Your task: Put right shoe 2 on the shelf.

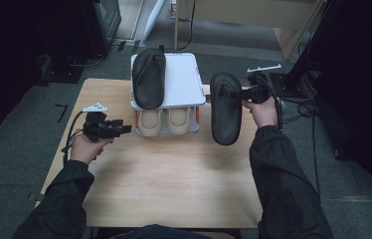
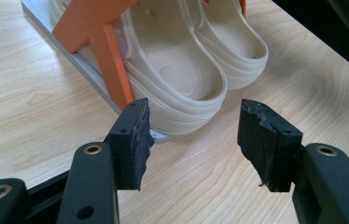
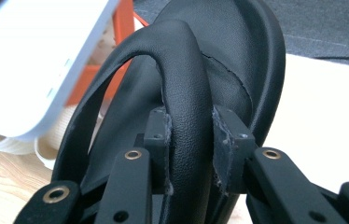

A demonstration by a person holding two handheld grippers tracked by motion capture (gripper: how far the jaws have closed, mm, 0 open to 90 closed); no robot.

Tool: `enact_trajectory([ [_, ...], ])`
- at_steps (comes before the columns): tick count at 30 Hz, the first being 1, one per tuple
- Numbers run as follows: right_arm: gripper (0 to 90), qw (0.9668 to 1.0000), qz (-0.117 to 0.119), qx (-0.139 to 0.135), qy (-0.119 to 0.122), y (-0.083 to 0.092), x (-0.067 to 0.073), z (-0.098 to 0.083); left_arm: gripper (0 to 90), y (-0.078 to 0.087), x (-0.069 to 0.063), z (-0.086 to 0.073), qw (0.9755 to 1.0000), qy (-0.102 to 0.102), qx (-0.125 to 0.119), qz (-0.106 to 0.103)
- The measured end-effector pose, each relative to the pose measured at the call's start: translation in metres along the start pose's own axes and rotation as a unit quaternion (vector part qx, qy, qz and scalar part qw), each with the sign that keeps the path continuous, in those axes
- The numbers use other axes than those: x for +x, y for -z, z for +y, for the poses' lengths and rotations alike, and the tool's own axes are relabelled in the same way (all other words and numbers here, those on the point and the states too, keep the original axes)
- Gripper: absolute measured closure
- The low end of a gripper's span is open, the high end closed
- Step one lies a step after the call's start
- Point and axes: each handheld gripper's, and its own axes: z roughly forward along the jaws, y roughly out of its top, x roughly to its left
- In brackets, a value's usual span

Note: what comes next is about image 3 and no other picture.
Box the dark gray cloth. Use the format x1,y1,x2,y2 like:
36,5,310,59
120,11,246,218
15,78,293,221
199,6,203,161
133,0,349,69

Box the black flip-flop sandal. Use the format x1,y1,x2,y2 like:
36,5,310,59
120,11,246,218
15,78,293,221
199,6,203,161
50,0,287,224

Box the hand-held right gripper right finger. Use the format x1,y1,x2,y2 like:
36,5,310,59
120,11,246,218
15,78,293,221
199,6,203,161
211,105,257,196

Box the gray shoe rack orange frame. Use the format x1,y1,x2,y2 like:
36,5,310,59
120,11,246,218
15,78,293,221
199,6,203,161
0,0,150,140

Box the cream perforated clog shoe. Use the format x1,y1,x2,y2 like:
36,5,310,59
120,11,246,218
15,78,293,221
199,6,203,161
34,104,105,171
0,129,37,156

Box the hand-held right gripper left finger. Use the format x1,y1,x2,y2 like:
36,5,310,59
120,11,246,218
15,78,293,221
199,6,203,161
134,106,175,195

